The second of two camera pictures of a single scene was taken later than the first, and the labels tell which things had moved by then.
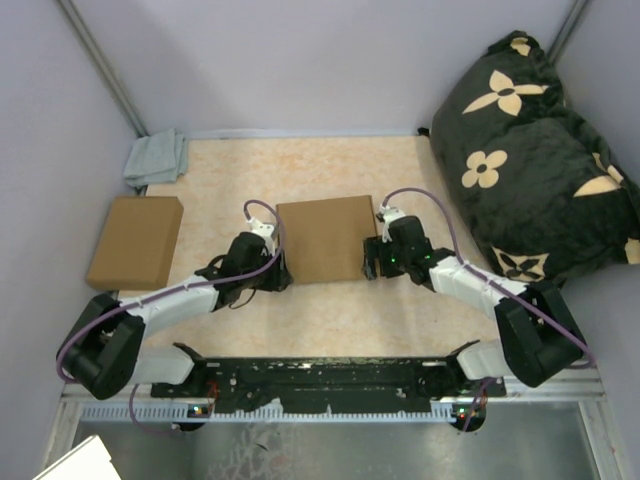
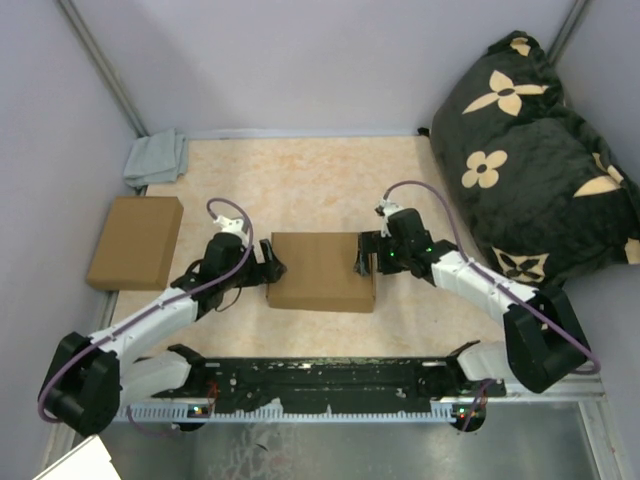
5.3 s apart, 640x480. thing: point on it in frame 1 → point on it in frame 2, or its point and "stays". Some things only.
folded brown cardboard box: [137, 245] stays
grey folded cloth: [159, 157] stays
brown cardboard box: [322, 241] → [320, 273]
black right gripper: [375, 248] stays
